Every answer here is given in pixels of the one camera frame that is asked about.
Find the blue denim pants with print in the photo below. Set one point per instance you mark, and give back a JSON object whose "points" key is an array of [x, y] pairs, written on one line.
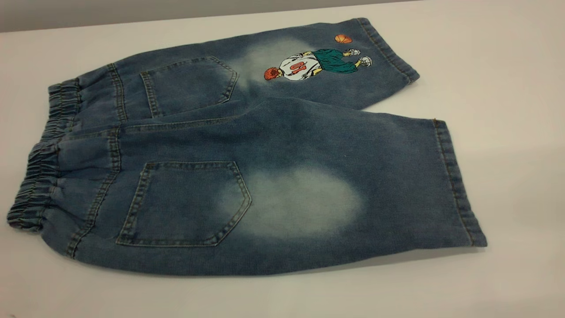
{"points": [[287, 141]]}

